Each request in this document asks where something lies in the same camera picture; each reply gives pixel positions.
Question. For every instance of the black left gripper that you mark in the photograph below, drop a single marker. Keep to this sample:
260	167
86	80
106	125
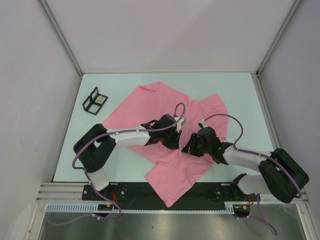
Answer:
174	144

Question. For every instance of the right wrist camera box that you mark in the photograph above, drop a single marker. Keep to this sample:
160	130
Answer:
202	124

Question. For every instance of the white slotted cable duct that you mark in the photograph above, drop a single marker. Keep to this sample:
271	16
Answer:
106	208

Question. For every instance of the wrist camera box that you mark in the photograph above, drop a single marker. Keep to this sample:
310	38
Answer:
202	124
179	122

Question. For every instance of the gold leaf rhinestone brooch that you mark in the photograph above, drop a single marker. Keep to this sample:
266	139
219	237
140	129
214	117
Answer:
99	98

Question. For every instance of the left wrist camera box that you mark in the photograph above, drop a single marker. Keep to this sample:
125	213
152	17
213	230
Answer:
179	122

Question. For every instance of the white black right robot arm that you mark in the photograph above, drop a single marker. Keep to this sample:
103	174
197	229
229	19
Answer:
278	173

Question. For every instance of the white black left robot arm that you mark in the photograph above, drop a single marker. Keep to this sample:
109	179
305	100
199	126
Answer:
97	145

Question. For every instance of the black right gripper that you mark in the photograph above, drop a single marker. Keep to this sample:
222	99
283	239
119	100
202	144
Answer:
190	147

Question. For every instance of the black wire frame box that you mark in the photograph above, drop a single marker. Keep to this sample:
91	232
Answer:
90	105

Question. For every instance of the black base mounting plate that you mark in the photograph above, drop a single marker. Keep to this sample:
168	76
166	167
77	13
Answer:
141	194

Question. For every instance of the pink t-shirt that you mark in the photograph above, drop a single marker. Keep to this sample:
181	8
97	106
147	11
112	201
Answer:
175	172

